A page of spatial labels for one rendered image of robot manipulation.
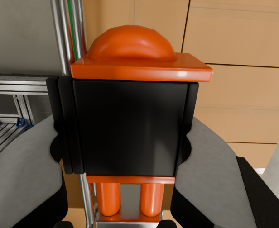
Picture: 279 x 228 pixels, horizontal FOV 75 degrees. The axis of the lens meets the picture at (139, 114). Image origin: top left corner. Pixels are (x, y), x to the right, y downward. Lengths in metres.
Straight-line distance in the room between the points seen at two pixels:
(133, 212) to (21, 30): 1.41
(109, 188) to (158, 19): 0.69
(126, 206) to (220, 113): 0.82
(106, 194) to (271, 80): 0.92
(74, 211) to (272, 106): 0.94
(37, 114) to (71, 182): 0.97
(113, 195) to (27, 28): 1.38
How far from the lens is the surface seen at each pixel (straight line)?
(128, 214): 0.20
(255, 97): 1.01
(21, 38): 1.52
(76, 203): 0.45
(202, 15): 0.81
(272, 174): 2.37
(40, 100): 1.36
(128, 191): 0.21
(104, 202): 0.18
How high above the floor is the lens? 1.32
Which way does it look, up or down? 62 degrees down
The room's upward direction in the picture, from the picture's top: 177 degrees clockwise
